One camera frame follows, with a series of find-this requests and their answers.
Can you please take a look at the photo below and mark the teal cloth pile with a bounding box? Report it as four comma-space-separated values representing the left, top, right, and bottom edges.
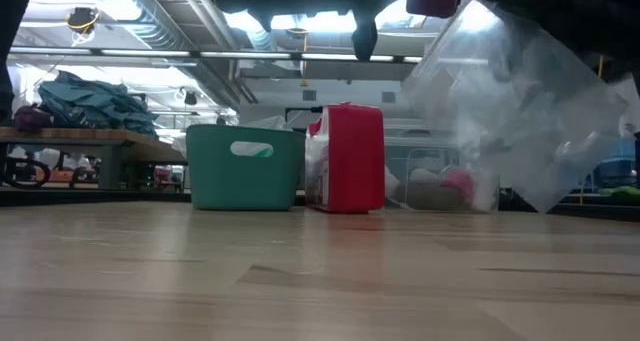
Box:
37, 70, 160, 137

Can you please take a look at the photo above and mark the blue tarp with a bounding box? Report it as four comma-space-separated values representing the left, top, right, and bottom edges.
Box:
592, 140, 639, 187

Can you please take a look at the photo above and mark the green object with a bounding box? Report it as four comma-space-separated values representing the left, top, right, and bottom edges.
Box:
597, 184, 640, 207

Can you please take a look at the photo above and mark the red first aid kit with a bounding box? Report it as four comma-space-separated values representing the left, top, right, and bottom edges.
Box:
304, 102, 386, 215

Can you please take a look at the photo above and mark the clear plastic storage container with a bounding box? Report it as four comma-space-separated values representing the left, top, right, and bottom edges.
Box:
383, 118, 501, 214

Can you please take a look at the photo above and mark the black ring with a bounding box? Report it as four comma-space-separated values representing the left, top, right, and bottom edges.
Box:
0, 156, 52, 191

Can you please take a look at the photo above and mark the clear plastic zip bag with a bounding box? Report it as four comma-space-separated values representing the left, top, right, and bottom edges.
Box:
399, 0, 632, 215

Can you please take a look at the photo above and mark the empty clear zip bag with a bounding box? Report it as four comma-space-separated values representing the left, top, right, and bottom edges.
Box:
244, 114, 295, 132

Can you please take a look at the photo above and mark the red bandage roll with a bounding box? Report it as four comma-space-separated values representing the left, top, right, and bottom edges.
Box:
442, 169, 476, 202

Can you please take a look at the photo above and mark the LED light bar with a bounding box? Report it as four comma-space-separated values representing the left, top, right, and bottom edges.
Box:
7, 45, 424, 65

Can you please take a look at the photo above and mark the teal plastic bin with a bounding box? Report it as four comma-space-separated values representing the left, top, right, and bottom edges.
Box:
185, 123, 307, 212

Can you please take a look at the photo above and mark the wooden workbench with grey legs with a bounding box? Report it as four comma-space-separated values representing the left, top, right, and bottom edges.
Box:
0, 127, 187, 191

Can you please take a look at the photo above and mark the maroon bag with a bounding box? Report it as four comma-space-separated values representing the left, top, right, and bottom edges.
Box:
12, 104, 54, 134

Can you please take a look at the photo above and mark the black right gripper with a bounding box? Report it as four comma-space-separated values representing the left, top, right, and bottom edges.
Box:
474, 0, 609, 57

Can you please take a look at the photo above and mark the white bandage roll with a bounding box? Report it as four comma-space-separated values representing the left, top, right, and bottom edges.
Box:
409, 168, 441, 185
472, 173, 499, 212

